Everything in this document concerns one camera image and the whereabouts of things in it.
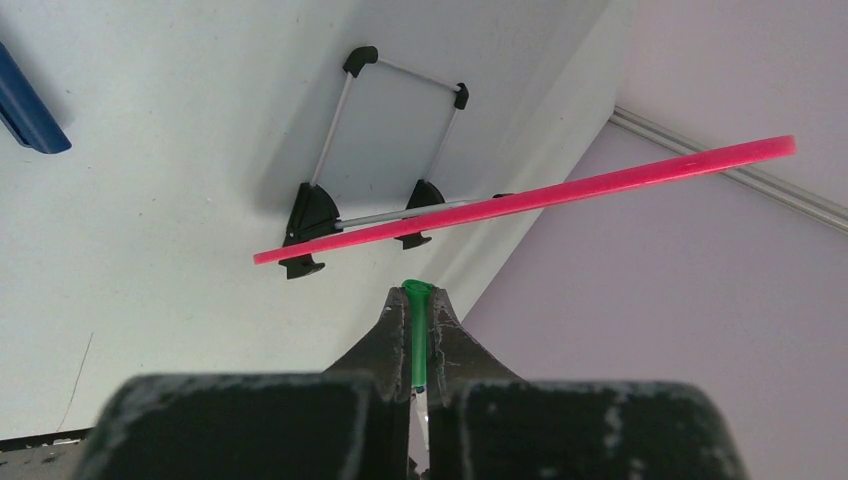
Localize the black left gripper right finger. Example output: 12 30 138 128
427 288 749 479

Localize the red framed whiteboard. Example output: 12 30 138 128
253 135 796 265

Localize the white wire whiteboard stand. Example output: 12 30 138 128
308 44 505 231

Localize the black whiteboard stand foot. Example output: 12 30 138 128
278 182 341 280
396 179 445 250

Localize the green marker cap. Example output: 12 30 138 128
402 279 433 393

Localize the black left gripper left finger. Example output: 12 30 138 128
73 287 410 479

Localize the blue capped white marker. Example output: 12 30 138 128
1 44 72 155

